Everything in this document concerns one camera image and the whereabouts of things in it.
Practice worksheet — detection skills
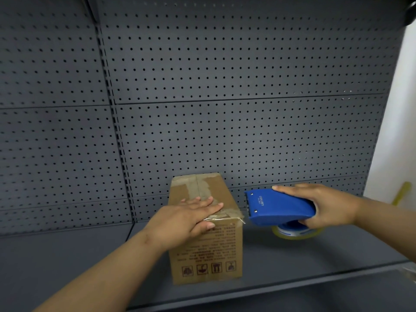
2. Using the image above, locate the person's left hand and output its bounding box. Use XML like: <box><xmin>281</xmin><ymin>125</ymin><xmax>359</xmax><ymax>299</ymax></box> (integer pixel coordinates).
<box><xmin>143</xmin><ymin>196</ymin><xmax>225</xmax><ymax>254</ymax></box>

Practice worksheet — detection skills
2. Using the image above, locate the person's right hand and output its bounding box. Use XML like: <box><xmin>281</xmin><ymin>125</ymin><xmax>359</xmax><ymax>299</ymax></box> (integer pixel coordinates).
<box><xmin>271</xmin><ymin>183</ymin><xmax>363</xmax><ymax>229</ymax></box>

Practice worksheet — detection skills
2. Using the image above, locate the blue tape dispenser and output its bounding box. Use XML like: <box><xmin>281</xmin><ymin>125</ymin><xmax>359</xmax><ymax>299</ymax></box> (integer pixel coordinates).
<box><xmin>244</xmin><ymin>188</ymin><xmax>317</xmax><ymax>233</ymax></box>

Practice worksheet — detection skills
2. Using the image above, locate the brown printed cardboard box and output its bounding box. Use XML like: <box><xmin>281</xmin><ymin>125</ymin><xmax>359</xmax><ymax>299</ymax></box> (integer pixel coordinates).
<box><xmin>167</xmin><ymin>172</ymin><xmax>245</xmax><ymax>286</ymax></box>

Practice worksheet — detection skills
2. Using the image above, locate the person's left forearm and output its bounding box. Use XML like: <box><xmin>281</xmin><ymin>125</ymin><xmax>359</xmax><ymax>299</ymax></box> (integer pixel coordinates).
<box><xmin>34</xmin><ymin>228</ymin><xmax>167</xmax><ymax>312</ymax></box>

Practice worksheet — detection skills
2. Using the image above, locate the yellow stick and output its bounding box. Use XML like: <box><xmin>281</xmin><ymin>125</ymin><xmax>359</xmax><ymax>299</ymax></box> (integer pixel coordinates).
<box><xmin>391</xmin><ymin>181</ymin><xmax>412</xmax><ymax>208</ymax></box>

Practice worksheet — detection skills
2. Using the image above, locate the grey lower shelf board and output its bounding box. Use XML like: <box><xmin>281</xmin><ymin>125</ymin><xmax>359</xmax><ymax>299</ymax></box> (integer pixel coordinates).
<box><xmin>127</xmin><ymin>260</ymin><xmax>416</xmax><ymax>312</ymax></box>

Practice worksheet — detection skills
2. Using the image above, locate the grey perforated shelf back panel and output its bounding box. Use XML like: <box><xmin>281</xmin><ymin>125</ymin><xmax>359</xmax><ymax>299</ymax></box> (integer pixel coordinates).
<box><xmin>0</xmin><ymin>0</ymin><xmax>134</xmax><ymax>237</ymax></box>
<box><xmin>96</xmin><ymin>0</ymin><xmax>407</xmax><ymax>222</ymax></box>

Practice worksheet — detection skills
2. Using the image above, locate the dark grey upper shelf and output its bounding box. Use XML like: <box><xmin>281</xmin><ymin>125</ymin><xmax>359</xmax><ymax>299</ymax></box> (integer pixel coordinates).
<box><xmin>403</xmin><ymin>1</ymin><xmax>416</xmax><ymax>28</ymax></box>

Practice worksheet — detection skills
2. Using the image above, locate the grey slotted upright post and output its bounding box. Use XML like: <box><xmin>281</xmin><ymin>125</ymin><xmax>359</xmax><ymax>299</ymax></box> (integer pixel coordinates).
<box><xmin>94</xmin><ymin>22</ymin><xmax>137</xmax><ymax>224</ymax></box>

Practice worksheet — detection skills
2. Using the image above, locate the curved dark shelf bracket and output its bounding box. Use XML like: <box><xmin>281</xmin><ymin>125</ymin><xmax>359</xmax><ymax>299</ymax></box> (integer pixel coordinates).
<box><xmin>84</xmin><ymin>0</ymin><xmax>100</xmax><ymax>24</ymax></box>

